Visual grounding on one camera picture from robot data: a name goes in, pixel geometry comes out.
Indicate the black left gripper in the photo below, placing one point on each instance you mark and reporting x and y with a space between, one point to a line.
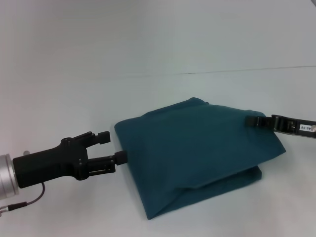
51 165

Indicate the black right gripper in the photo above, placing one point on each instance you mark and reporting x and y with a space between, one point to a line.
298 128

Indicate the blue shirt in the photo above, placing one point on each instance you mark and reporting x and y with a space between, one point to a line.
197 153

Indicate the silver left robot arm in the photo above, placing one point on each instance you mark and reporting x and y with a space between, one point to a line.
6 176

